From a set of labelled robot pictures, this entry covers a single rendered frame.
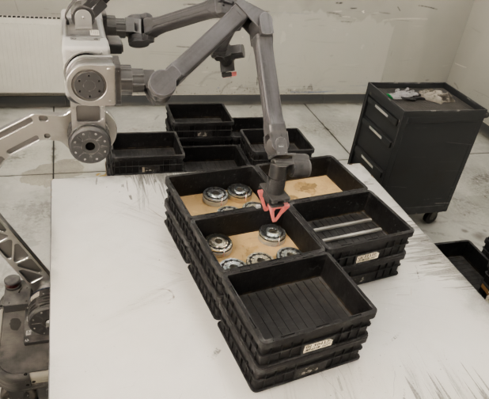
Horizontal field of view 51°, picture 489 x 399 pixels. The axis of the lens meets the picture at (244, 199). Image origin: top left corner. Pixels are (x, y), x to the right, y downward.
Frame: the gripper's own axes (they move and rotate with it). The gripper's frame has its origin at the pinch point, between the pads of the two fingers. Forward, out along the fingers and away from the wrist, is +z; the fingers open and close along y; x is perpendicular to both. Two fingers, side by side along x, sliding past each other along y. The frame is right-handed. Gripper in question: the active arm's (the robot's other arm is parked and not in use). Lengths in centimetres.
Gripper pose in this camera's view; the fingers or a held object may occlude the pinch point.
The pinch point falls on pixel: (270, 214)
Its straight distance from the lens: 169.5
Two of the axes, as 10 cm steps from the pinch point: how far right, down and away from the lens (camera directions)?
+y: -3.9, -5.4, 7.4
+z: -1.2, 8.3, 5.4
